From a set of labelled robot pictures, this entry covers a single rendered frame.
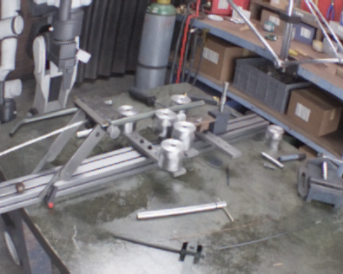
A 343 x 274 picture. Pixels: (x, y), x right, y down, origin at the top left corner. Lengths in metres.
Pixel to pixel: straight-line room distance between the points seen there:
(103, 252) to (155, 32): 2.21
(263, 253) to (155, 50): 2.20
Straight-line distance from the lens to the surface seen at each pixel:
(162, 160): 0.94
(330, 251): 0.92
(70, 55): 1.12
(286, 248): 0.88
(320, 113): 2.39
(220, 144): 1.08
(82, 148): 0.86
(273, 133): 1.20
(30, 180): 0.90
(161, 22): 2.84
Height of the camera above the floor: 1.43
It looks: 29 degrees down
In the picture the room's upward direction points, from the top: 10 degrees clockwise
